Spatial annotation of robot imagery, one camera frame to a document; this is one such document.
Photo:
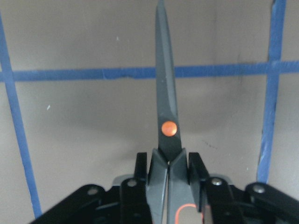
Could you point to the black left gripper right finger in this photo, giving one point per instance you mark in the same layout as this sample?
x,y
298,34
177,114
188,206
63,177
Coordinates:
x,y
223,203

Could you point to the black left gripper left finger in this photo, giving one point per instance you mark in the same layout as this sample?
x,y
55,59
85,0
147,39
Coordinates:
x,y
91,204

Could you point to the grey orange scissors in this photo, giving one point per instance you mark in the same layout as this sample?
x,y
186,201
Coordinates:
x,y
168,187

